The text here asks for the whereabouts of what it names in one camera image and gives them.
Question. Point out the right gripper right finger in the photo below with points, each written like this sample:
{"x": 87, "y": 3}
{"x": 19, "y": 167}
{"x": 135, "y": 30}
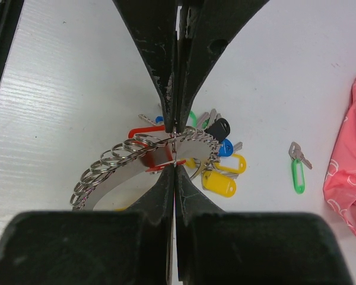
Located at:
{"x": 219, "y": 247}

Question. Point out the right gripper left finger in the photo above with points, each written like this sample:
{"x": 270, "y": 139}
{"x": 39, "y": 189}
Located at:
{"x": 132, "y": 246}

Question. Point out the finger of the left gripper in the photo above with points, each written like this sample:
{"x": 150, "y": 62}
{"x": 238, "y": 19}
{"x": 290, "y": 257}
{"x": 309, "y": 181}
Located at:
{"x": 152, "y": 26}
{"x": 206, "y": 28}

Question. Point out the key with red tag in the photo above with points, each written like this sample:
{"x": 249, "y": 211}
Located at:
{"x": 155, "y": 160}

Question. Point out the key with green tag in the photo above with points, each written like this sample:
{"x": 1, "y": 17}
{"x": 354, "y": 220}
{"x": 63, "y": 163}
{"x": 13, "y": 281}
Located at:
{"x": 297, "y": 164}

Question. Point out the crumpled pink plastic bag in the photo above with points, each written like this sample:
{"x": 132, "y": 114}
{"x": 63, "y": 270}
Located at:
{"x": 339, "y": 188}

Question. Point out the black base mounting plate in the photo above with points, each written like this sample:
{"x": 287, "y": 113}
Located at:
{"x": 0, "y": 44}

